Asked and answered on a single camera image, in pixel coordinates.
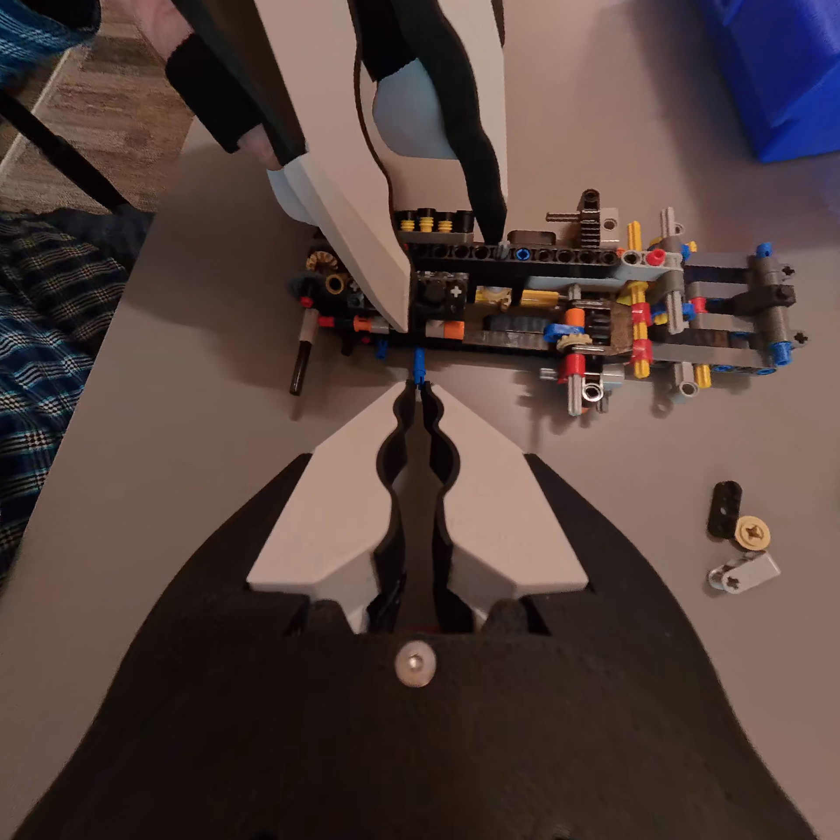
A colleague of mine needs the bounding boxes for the multicoloured lego vehicle chassis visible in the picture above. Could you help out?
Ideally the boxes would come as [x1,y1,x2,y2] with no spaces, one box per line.
[285,189,812,419]

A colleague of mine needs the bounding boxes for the person's left hand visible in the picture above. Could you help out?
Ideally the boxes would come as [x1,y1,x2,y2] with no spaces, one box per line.
[133,0,282,169]

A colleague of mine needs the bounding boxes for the person's left forearm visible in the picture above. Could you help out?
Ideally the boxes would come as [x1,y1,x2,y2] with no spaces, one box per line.
[0,0,101,74]

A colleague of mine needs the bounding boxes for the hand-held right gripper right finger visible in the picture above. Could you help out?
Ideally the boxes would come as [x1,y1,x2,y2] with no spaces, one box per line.
[420,381,589,632]

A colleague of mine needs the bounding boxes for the person's plaid pants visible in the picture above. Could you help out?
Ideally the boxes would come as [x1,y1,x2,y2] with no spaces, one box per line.
[0,209,156,585]

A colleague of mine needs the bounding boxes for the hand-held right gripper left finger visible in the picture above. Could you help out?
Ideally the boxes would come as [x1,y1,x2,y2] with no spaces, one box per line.
[246,381,421,634]

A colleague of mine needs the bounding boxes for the short light grey lego liftarm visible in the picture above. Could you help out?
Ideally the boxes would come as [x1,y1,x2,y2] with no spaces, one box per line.
[707,549,782,595]

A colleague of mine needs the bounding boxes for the black chair leg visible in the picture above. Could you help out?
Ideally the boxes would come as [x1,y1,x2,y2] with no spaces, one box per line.
[0,88,132,213]

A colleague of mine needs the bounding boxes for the short black lego liftarm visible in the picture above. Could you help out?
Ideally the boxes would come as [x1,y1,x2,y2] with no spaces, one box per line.
[707,480,744,541]

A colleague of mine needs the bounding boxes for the blue plastic bin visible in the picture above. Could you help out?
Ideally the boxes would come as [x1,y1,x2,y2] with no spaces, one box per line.
[696,0,840,165]

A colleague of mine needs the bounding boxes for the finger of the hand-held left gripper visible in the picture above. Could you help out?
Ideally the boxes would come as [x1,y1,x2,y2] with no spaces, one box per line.
[372,0,511,245]
[252,0,412,333]

